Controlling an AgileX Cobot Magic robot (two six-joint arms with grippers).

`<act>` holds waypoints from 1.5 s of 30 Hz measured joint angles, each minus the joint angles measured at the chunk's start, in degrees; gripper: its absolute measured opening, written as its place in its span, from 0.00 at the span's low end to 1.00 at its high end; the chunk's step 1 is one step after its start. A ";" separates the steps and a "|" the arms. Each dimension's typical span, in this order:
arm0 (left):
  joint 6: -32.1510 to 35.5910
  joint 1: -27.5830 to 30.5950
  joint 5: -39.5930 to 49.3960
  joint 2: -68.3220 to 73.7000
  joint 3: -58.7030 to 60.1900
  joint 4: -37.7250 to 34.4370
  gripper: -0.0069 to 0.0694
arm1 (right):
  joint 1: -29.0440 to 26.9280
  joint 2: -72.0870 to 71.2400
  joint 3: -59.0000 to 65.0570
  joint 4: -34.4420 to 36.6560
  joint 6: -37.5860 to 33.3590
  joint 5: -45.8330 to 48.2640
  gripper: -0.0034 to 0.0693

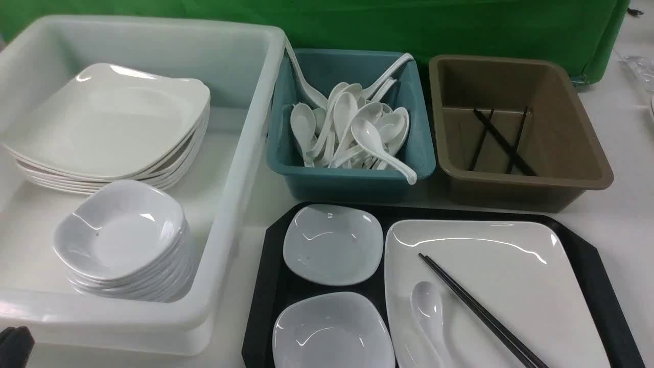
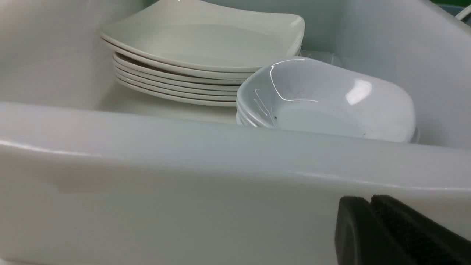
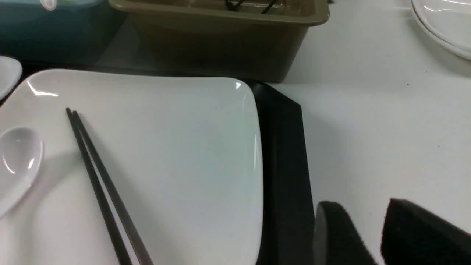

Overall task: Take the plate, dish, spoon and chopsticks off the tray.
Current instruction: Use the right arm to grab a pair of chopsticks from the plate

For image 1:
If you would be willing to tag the small white bowl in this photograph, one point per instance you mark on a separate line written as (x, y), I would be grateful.
(333, 245)
(340, 329)

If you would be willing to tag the clear plastic object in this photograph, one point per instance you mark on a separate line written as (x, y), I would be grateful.
(642, 69)

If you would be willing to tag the large white square plate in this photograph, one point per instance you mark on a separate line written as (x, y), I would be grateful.
(517, 270)

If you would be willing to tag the white spoon overhanging bin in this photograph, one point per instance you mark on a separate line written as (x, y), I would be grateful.
(369, 139)

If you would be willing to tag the white spoon leaning on tub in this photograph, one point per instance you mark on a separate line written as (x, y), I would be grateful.
(311, 94)

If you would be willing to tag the stack of white plates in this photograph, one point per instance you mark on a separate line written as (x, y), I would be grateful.
(111, 123)

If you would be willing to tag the black chopstick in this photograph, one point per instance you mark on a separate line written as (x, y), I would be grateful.
(472, 313)
(517, 140)
(480, 141)
(506, 147)
(475, 306)

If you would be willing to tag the stack of white bowls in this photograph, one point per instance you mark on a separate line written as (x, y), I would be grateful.
(127, 241)

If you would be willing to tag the large white plastic tub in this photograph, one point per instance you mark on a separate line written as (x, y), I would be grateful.
(239, 64)

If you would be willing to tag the white ceramic soup spoon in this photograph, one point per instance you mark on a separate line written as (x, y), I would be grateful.
(427, 307)

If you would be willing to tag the brown plastic bin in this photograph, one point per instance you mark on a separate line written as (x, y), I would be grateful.
(558, 141)

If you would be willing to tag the white spoon on bin corner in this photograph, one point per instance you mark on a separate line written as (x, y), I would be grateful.
(368, 92)

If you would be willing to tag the black chopstick in bin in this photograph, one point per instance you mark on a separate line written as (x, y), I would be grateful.
(517, 140)
(480, 141)
(506, 147)

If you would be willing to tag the pile of white spoons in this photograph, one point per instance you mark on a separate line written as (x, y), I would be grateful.
(324, 139)

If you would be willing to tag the green cloth backdrop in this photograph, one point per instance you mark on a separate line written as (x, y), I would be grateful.
(577, 35)

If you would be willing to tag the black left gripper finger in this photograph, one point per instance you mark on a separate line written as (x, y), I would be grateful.
(16, 346)

